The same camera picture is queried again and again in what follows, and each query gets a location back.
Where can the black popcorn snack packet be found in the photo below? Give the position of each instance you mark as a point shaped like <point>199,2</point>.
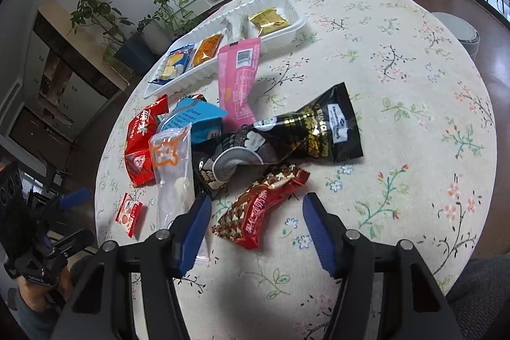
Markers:
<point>325,128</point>

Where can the gold foil snack packet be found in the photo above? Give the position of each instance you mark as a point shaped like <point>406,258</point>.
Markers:
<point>268,21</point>

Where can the plant in white ribbed pot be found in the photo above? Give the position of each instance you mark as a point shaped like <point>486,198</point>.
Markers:
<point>153,35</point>

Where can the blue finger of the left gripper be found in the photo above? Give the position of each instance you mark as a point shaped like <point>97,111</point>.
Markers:
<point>79,197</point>
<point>69,245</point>

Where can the grey upholstered chair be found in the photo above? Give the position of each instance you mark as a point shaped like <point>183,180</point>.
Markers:
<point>480,298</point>

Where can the clear orange-cat candy packet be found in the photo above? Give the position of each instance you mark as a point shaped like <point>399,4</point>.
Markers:
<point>171,157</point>

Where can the pink snack bar packet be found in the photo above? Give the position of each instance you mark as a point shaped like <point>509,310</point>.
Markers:
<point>237,68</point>

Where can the small red floral candy packet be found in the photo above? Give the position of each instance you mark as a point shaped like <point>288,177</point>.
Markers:
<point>128,214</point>

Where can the blue Tipo cake packet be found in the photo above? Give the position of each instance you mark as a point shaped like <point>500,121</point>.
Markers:
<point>173,65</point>

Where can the tall plant in blue pot left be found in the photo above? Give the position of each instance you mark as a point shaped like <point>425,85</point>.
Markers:
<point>122,53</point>

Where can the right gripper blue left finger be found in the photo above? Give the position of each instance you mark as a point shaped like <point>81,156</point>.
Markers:
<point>187,233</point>

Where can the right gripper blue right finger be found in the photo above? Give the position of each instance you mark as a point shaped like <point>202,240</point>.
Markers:
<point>326,231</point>

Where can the white cabinet shelving unit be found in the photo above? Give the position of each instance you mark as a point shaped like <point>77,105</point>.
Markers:
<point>66,79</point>

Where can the white round trash bin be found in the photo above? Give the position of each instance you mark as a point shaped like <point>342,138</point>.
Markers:
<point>465,33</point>

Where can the red star-pattern candy packet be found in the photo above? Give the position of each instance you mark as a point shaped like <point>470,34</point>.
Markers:
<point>243,222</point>

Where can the person's left hand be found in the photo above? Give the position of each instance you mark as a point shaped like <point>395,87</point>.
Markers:
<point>35,295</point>

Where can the orange snack bar packet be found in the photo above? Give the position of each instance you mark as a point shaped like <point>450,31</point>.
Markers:
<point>207,49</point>

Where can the trailing pothos plant left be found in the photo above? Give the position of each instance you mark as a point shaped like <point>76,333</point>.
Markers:
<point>175,16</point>

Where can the floral white tablecloth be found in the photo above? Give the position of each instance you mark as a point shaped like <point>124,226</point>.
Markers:
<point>427,173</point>

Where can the red Mylikes chocolate packet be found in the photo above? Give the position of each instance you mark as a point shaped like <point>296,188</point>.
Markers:
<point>140,130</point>

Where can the white plastic tray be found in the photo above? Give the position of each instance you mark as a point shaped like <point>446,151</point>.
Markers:
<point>216,24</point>

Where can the light blue snack packet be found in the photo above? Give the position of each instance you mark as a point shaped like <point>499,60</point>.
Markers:
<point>205,118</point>

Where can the pale green long snack packet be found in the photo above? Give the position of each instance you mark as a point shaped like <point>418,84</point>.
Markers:
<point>236,28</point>

